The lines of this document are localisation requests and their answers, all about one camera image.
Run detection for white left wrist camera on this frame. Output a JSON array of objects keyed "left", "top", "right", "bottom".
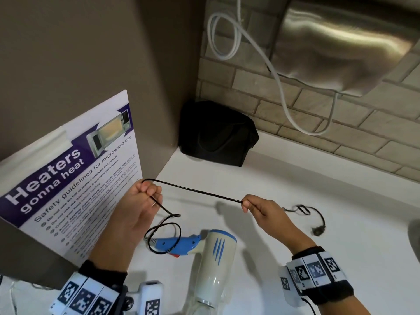
[{"left": 126, "top": 281, "right": 163, "bottom": 315}]

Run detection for purple and white poster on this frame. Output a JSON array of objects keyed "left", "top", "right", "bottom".
[{"left": 0, "top": 90, "right": 144, "bottom": 268}]

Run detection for right wristband with marker tags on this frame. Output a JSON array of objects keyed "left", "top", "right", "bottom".
[{"left": 279, "top": 245, "right": 357, "bottom": 308}]

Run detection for person's left forearm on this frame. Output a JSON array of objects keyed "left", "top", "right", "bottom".
[{"left": 86, "top": 232, "right": 139, "bottom": 275}]

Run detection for steel wall hand dryer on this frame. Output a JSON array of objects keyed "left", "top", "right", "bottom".
[{"left": 270, "top": 0, "right": 420, "bottom": 98}]

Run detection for person's left hand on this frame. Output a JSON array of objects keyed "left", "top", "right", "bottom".
[{"left": 104, "top": 180, "right": 164, "bottom": 249}]

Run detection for person's right hand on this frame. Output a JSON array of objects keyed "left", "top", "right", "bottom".
[{"left": 241, "top": 194, "right": 308, "bottom": 252}]

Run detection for white power cable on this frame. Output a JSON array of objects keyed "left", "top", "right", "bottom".
[{"left": 207, "top": 0, "right": 339, "bottom": 137}]

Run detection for thin loose cables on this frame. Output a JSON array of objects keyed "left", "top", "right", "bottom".
[{"left": 0, "top": 278, "right": 50, "bottom": 315}]

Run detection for person's right forearm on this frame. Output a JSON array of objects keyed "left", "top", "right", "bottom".
[{"left": 283, "top": 237, "right": 373, "bottom": 315}]

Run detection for black power cord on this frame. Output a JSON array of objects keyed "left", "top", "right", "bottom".
[{"left": 143, "top": 178, "right": 326, "bottom": 256}]

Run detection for blue and white hair dryer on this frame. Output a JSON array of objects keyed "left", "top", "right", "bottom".
[{"left": 151, "top": 229, "right": 238, "bottom": 315}]

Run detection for black fabric bag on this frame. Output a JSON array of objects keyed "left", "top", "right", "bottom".
[{"left": 178, "top": 100, "right": 260, "bottom": 168}]

